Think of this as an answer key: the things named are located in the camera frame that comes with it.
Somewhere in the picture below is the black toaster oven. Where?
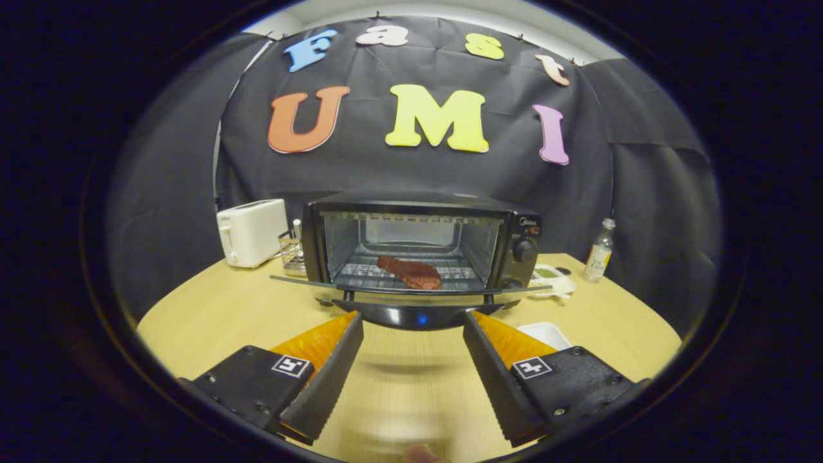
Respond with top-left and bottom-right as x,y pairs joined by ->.
270,190 -> 554,332

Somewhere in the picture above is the red raw meat slice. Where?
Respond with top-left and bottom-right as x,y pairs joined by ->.
376,255 -> 443,290

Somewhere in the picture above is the white bread toaster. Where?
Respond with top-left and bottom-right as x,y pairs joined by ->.
217,199 -> 289,269

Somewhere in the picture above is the clear glass bottle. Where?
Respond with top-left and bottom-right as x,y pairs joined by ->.
584,217 -> 616,284

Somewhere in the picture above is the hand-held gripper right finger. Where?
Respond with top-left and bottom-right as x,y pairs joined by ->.
462,310 -> 646,448

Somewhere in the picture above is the white divided plate with beans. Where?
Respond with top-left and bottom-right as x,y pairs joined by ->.
529,264 -> 577,300

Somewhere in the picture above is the small metal wire rack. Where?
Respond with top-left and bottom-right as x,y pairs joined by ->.
278,219 -> 308,276

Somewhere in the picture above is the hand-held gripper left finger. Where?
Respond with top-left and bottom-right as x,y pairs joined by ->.
179,311 -> 365,446

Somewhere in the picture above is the small white rectangular tray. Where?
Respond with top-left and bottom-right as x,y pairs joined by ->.
516,322 -> 573,352

